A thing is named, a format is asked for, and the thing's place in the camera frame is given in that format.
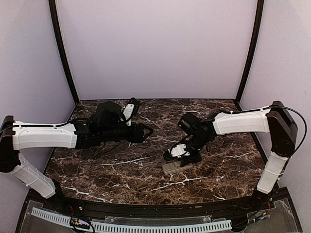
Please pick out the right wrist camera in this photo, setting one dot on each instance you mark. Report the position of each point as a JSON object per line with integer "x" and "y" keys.
{"x": 176, "y": 152}

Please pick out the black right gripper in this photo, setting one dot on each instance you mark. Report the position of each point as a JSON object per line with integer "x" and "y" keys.
{"x": 185, "y": 159}

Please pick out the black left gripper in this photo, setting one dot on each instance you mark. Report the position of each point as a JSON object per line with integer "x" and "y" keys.
{"x": 136, "y": 135}

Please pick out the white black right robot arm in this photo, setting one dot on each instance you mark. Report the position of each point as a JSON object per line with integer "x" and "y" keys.
{"x": 274, "y": 119}

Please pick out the white slotted cable duct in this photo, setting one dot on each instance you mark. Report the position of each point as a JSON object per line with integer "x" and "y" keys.
{"x": 125, "y": 225}

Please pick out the white remote control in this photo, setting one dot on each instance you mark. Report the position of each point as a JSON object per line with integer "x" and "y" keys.
{"x": 175, "y": 167}

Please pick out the black vertical frame post right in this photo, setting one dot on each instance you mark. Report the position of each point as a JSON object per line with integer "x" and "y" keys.
{"x": 251, "y": 50}

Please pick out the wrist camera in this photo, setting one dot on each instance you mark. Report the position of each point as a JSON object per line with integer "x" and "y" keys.
{"x": 131, "y": 110}
{"x": 176, "y": 152}

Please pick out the black vertical frame post left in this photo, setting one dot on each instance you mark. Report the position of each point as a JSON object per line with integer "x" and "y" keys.
{"x": 61, "y": 50}

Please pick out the black front rail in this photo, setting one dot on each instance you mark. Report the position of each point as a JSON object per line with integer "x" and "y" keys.
{"x": 235, "y": 208}

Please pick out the black vertical frame post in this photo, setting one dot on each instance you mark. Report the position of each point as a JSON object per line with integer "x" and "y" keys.
{"x": 61, "y": 50}
{"x": 251, "y": 50}

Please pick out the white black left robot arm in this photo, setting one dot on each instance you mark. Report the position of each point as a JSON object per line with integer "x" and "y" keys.
{"x": 110, "y": 122}

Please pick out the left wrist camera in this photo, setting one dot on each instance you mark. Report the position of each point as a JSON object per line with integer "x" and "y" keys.
{"x": 131, "y": 110}

